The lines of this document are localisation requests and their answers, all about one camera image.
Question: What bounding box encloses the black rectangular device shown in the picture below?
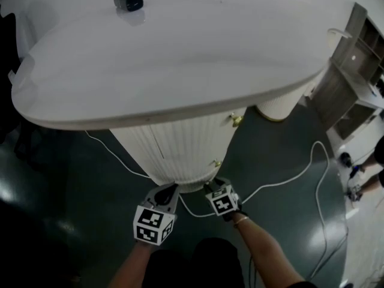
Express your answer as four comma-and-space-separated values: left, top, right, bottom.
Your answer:
113, 0, 144, 12

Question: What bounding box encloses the grey wooden desk with hutch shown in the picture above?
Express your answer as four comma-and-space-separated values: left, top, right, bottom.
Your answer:
308, 1, 384, 140

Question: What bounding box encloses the person's left forearm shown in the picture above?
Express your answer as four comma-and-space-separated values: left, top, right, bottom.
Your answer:
108, 241, 154, 288

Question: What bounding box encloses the black backpack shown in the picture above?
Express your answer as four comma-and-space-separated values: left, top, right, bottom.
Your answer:
0, 12, 17, 80

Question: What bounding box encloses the white ribbed cabinet door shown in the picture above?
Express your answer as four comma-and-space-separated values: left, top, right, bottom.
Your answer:
151, 108, 248, 149
158, 136, 233, 176

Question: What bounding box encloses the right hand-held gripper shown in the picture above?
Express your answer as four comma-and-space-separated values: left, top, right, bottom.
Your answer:
203, 177, 242, 218

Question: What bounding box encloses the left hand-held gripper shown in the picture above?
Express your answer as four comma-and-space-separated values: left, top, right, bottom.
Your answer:
133, 183, 180, 247

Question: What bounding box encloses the long white floor cable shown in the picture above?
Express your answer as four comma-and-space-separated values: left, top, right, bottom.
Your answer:
83, 130, 350, 281

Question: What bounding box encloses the white oval table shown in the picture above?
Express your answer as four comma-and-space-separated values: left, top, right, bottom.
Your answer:
8, 0, 334, 194

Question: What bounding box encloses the person's black clothing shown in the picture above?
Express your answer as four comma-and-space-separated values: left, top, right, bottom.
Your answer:
143, 237, 245, 288

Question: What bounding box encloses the person's right forearm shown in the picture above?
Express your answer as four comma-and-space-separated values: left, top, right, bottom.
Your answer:
233, 217, 307, 288

